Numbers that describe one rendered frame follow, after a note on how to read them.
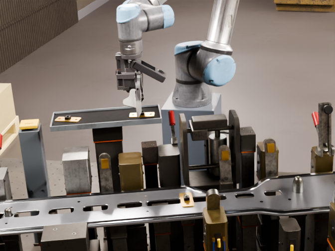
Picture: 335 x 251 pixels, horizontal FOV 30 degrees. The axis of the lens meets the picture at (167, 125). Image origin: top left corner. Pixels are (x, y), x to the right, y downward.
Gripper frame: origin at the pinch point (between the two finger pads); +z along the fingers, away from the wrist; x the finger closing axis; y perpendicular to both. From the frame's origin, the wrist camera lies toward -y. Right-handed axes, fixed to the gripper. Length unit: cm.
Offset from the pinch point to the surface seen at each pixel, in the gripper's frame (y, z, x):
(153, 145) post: -4.2, 7.9, 11.8
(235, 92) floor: -57, 118, -352
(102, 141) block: 13.6, 9.3, 4.1
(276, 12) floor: -139, 119, -687
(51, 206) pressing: 26.5, 17.9, 32.1
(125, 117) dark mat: 5.6, 1.9, 1.3
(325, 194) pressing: -56, 18, 30
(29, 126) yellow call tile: 37.1, 2.1, 5.7
